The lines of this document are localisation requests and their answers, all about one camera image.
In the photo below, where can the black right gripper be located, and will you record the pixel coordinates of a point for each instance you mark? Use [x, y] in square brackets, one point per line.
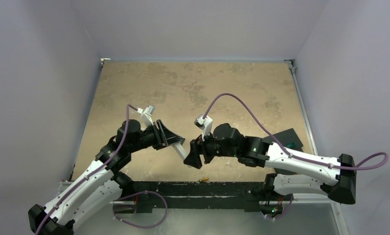
[201, 152]

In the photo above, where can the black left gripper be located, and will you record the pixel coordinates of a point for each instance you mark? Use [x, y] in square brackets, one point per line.
[169, 136]

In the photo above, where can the white air conditioner remote control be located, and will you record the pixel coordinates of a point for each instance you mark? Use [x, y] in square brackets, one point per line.
[180, 150]

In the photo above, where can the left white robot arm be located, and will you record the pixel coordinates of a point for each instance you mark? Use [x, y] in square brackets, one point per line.
[102, 182]

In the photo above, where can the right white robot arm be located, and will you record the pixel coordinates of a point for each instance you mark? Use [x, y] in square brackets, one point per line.
[333, 177]

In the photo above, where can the gold battery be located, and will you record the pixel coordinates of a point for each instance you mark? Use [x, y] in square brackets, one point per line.
[203, 179]

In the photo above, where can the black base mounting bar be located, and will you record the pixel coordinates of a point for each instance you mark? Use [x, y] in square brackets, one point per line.
[244, 196]

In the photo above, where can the black foam pad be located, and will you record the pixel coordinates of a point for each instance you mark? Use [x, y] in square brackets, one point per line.
[286, 137]

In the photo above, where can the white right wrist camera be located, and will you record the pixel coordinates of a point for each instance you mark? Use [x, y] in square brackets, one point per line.
[205, 124]

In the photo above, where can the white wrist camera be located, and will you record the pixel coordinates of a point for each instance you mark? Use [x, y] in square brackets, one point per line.
[205, 124]
[146, 115]

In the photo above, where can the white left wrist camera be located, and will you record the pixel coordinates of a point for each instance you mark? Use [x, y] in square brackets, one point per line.
[146, 115]

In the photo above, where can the green handled screwdriver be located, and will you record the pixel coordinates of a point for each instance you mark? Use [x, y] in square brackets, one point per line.
[291, 145]

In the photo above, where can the aluminium frame rail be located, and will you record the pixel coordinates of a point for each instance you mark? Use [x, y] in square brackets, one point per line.
[293, 69]

